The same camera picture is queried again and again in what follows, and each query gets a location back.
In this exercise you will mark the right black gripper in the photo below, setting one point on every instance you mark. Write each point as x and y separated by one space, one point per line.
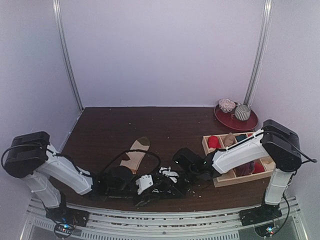
167 181

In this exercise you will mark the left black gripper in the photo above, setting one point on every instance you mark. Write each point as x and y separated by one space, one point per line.
142 200

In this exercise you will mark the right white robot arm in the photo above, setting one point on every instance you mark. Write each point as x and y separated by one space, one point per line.
273 140

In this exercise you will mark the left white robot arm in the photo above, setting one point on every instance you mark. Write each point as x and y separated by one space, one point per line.
33 159

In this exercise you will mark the beige striped long sock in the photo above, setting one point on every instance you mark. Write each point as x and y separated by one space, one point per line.
133 159

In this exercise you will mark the tan rolled sock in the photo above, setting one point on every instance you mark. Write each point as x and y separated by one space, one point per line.
229 140

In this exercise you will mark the maroon rolled sock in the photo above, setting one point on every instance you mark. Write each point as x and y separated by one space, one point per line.
245 169

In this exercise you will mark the dark teal rolled sock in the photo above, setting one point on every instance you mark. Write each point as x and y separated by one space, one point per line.
241 137

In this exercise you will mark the red round plate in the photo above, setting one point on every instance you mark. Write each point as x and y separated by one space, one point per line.
229 120

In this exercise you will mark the red sock lower compartment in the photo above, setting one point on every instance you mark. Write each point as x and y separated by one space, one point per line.
258 168

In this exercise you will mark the wooden compartment box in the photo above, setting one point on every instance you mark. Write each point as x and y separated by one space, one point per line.
224 160

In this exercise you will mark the white dotted bowl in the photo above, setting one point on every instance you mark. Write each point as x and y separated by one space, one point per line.
226 105

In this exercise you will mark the grey striped cup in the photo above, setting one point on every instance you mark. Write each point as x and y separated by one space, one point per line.
242 112

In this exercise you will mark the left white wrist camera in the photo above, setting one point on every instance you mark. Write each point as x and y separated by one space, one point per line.
143 183

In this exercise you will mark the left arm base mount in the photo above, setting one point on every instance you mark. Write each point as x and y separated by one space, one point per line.
66 221

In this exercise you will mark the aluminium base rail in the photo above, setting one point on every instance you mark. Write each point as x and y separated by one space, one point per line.
225 224

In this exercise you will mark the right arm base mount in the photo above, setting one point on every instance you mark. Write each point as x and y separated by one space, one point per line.
263 218

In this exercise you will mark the left aluminium frame post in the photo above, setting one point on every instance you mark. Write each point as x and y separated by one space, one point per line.
65 53

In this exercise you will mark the aluminium frame post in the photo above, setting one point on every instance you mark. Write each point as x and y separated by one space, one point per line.
261 48
65 53

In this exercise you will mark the right aluminium frame post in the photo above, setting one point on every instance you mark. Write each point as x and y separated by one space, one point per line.
261 48

